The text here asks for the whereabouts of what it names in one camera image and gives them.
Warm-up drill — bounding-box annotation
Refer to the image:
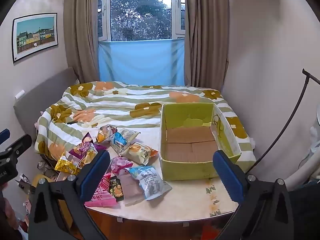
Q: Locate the light blue cloth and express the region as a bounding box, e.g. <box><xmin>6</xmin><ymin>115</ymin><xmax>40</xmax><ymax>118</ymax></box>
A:
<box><xmin>97</xmin><ymin>39</ymin><xmax>185</xmax><ymax>86</ymax></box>

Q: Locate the cream orange bun packet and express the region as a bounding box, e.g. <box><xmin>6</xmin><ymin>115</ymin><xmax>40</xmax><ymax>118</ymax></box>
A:
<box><xmin>122</xmin><ymin>142</ymin><xmax>159</xmax><ymax>166</ymax></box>

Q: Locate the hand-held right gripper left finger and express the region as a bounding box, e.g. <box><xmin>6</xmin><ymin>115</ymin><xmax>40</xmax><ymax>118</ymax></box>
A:
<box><xmin>28</xmin><ymin>150</ymin><xmax>111</xmax><ymax>240</ymax></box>

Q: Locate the brown curtain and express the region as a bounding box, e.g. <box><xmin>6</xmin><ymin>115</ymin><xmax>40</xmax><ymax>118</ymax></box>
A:
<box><xmin>63</xmin><ymin>0</ymin><xmax>100</xmax><ymax>83</ymax></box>
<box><xmin>184</xmin><ymin>0</ymin><xmax>230</xmax><ymax>90</ymax></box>

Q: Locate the purple chips packet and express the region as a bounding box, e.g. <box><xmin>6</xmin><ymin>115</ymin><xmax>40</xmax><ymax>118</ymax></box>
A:
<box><xmin>68</xmin><ymin>132</ymin><xmax>107</xmax><ymax>168</ymax></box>

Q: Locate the glass jar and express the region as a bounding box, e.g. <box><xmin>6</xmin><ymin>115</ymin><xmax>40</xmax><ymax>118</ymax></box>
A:
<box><xmin>37</xmin><ymin>161</ymin><xmax>50</xmax><ymax>173</ymax></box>

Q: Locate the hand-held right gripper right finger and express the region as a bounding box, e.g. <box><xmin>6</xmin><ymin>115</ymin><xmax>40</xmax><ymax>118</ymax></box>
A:
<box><xmin>212</xmin><ymin>150</ymin><xmax>295</xmax><ymax>240</ymax></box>

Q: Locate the pink translucent snack packet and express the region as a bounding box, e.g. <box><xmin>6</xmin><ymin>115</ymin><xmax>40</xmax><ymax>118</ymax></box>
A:
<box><xmin>107</xmin><ymin>156</ymin><xmax>134</xmax><ymax>175</ymax></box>

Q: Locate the green cardboard box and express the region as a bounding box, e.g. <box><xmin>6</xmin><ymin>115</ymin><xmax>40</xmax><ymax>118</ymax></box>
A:
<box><xmin>159</xmin><ymin>102</ymin><xmax>242</xmax><ymax>181</ymax></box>

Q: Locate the framed wall poster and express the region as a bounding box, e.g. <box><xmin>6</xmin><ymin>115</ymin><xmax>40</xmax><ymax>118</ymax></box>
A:
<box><xmin>12</xmin><ymin>12</ymin><xmax>59</xmax><ymax>64</ymax></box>

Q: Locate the dark green snack packet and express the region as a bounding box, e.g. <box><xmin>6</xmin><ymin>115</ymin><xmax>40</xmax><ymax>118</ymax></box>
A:
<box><xmin>109</xmin><ymin>176</ymin><xmax>125</xmax><ymax>195</ymax></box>

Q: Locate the orange silver snack packet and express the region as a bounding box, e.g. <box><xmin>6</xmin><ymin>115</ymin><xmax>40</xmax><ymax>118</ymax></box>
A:
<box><xmin>96</xmin><ymin>124</ymin><xmax>118</xmax><ymax>143</ymax></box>

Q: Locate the grey bed headboard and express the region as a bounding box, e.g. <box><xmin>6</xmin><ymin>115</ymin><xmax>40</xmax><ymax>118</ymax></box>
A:
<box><xmin>13</xmin><ymin>67</ymin><xmax>80</xmax><ymax>145</ymax></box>

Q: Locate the floral table cover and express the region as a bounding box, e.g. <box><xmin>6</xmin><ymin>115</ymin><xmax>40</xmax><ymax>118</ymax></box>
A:
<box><xmin>84</xmin><ymin>127</ymin><xmax>250</xmax><ymax>222</ymax></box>

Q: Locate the yellow foil snack packet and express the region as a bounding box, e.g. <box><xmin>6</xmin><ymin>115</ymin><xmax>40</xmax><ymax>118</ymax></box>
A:
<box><xmin>54</xmin><ymin>155</ymin><xmax>80</xmax><ymax>175</ymax></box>

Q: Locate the floral striped blanket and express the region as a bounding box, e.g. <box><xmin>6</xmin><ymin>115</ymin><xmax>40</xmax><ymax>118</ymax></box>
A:
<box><xmin>34</xmin><ymin>81</ymin><xmax>257</xmax><ymax>167</ymax></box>

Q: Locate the pale mauve snack packet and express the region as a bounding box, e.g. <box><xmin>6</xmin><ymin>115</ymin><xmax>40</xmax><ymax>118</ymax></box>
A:
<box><xmin>117</xmin><ymin>174</ymin><xmax>145</xmax><ymax>200</ymax></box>

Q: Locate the blue white snack packet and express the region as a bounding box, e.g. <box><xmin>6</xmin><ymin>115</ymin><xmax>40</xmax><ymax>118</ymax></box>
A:
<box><xmin>125</xmin><ymin>165</ymin><xmax>172</xmax><ymax>200</ymax></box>
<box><xmin>110</xmin><ymin>128</ymin><xmax>140</xmax><ymax>155</ymax></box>

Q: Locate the bright pink snack packet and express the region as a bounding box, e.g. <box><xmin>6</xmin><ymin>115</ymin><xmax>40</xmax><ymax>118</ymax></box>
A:
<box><xmin>84</xmin><ymin>172</ymin><xmax>119</xmax><ymax>201</ymax></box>

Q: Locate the window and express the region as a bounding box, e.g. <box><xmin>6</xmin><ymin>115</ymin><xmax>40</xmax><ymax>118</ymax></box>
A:
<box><xmin>97</xmin><ymin>0</ymin><xmax>187</xmax><ymax>42</ymax></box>

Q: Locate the black curved lamp pole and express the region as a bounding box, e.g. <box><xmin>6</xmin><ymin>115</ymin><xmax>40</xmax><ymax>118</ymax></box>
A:
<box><xmin>246</xmin><ymin>69</ymin><xmax>320</xmax><ymax>174</ymax></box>

